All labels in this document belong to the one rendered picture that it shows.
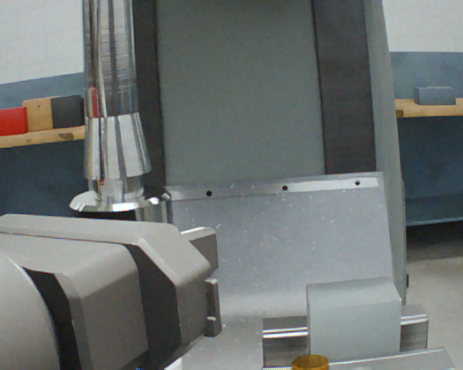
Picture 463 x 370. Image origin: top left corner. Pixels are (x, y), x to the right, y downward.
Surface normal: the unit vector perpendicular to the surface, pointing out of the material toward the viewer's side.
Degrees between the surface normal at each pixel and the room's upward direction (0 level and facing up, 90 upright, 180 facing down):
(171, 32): 90
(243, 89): 90
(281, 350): 90
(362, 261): 62
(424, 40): 90
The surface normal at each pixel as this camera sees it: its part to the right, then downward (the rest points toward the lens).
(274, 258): -0.04, -0.29
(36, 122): 0.15, 0.17
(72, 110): -0.07, 0.18
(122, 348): 0.90, 0.01
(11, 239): -0.07, -0.98
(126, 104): 0.72, 0.07
